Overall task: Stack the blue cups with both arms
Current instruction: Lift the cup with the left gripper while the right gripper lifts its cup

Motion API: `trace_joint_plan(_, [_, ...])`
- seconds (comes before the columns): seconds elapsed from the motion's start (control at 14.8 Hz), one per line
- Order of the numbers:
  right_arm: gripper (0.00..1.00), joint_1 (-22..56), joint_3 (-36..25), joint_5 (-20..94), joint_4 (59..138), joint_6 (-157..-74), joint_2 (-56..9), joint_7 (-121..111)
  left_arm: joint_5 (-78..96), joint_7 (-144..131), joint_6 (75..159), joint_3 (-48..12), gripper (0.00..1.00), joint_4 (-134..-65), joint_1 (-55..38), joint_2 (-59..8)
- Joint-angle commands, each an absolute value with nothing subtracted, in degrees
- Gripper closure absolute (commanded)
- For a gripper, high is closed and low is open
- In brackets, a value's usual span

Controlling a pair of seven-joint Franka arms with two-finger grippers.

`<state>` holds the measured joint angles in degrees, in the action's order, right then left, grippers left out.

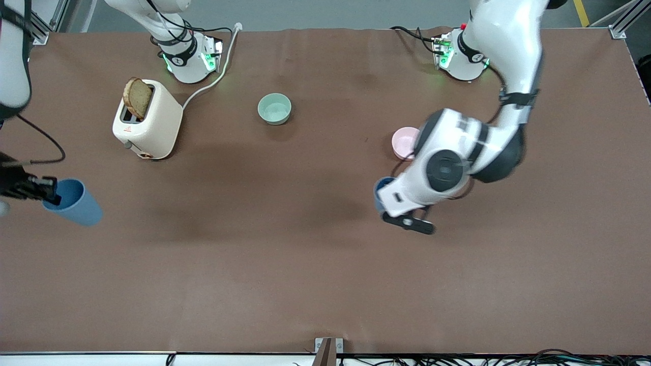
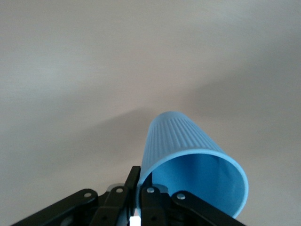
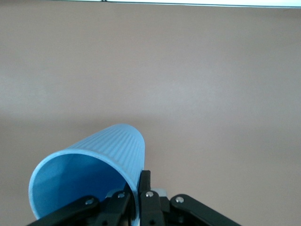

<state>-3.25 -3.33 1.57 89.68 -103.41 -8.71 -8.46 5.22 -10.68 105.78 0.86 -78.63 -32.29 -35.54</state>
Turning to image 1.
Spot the aluminium frame profile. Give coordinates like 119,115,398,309
590,0,651,40
28,0,72,46

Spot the pink bowl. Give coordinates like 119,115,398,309
392,127,422,161

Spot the cream white toaster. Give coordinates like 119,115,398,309
112,79,184,161

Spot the black floor cable bundle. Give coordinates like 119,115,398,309
336,348,651,366

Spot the pale green bowl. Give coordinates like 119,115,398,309
257,93,292,126

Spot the grey metal table bracket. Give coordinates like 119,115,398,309
314,338,344,366

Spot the black arm base cable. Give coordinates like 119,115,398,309
391,25,439,55
150,20,234,51

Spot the brown bread slice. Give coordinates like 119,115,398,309
123,77,153,120

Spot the white toaster power cable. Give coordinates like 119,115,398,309
182,23,244,110

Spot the black right arm base cable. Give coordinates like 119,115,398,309
150,20,234,51

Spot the black left arm base cable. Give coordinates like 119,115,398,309
391,25,439,55

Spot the blue plastic cup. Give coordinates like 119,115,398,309
374,176,398,212
42,177,104,227

